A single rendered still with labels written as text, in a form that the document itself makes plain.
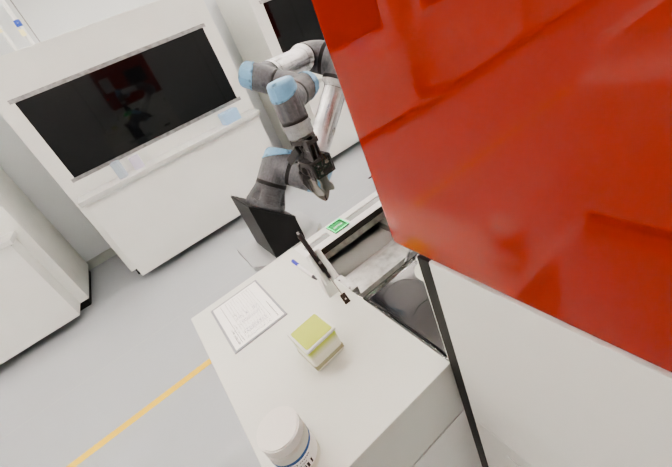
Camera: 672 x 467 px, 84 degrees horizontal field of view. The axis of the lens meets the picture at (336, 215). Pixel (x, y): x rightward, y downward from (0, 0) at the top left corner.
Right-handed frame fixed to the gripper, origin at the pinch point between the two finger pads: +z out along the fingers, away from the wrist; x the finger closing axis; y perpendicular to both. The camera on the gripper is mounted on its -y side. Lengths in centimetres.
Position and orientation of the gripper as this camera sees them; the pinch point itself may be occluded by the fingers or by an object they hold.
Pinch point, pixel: (323, 196)
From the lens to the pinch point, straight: 111.8
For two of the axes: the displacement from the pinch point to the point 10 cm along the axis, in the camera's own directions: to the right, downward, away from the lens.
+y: 5.5, 2.5, -8.0
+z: 3.4, 8.1, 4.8
